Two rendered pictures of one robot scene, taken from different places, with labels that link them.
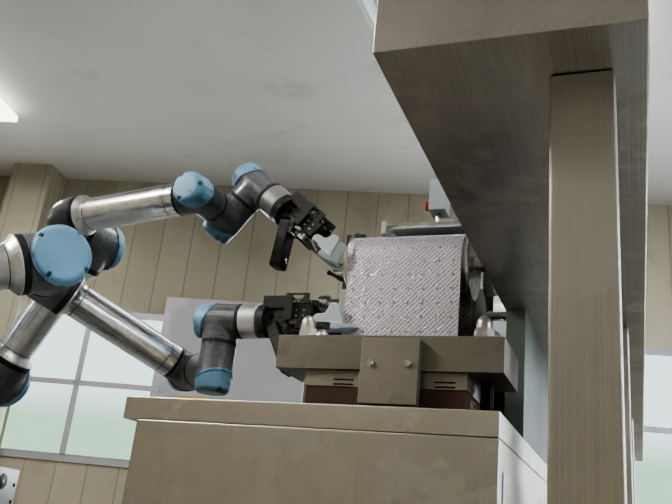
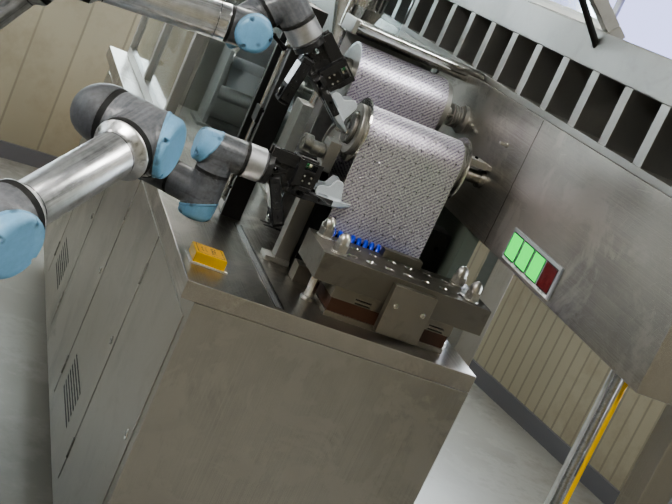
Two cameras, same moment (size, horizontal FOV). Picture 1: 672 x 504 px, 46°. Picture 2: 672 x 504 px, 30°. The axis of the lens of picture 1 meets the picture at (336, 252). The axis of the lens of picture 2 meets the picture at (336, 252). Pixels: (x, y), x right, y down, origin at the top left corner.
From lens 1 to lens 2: 2.01 m
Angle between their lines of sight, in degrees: 53
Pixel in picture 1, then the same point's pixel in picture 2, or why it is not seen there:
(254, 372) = not seen: outside the picture
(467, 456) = (444, 399)
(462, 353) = (458, 314)
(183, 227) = not seen: outside the picture
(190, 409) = (247, 309)
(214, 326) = (221, 165)
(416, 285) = (412, 187)
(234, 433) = (281, 339)
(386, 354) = (409, 303)
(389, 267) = (396, 161)
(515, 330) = (467, 247)
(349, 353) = (377, 287)
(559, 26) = not seen: outside the picture
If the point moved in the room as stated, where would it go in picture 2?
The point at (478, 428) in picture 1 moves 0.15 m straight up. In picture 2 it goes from (458, 384) to (489, 322)
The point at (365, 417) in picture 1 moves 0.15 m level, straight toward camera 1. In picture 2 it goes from (386, 356) to (427, 392)
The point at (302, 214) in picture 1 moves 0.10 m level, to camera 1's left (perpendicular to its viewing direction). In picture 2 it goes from (333, 69) to (296, 56)
